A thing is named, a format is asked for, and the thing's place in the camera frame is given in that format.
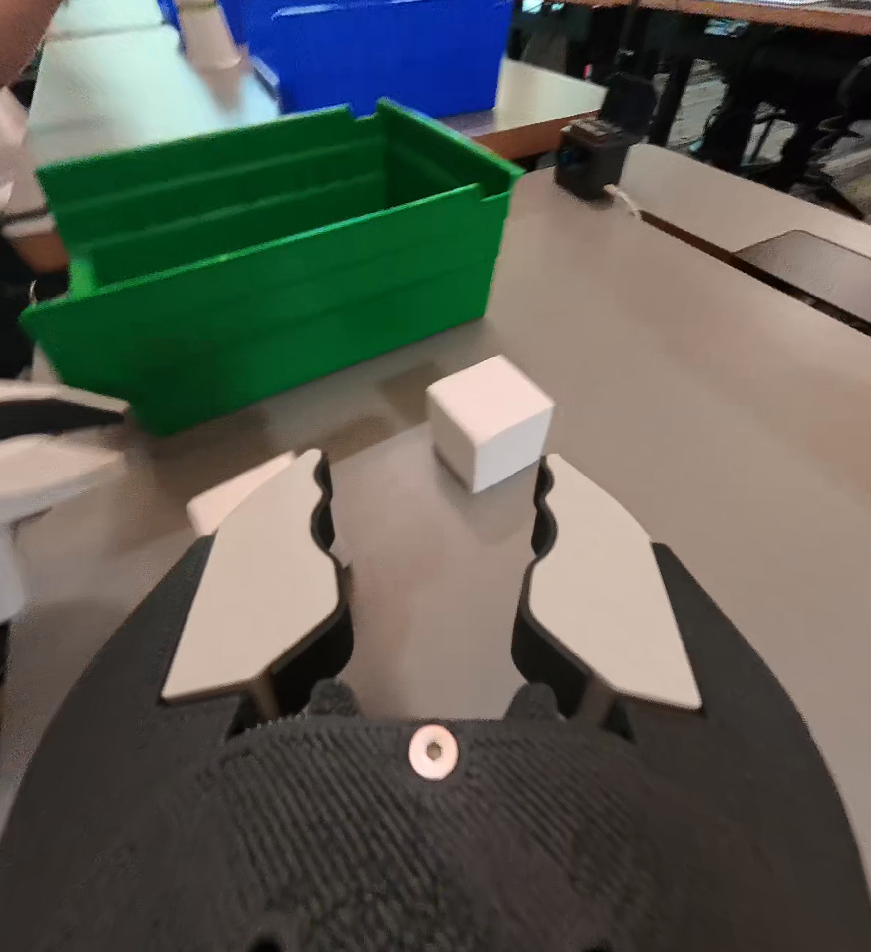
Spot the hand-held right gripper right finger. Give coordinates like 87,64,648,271
510,453,703,727

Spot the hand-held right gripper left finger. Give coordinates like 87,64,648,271
159,448,354,720

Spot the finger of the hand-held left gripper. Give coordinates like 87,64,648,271
0,425,129,635
0,378,132,437

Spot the white foam cube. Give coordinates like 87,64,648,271
426,354,556,494

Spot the grey adjoining desk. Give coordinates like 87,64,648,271
618,143,871,347

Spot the small white foam piece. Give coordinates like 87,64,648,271
186,449,300,538

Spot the green plastic bin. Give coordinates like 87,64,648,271
19,98,526,439

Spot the white background table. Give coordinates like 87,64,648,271
25,0,608,168

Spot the pale paper cup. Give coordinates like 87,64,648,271
180,0,245,73

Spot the black charger box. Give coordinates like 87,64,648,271
552,71,657,202

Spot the blue plastic bin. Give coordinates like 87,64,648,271
156,0,515,118

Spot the black office chair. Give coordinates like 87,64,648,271
703,30,871,224

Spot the wooden background table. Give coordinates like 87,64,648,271
563,0,871,42

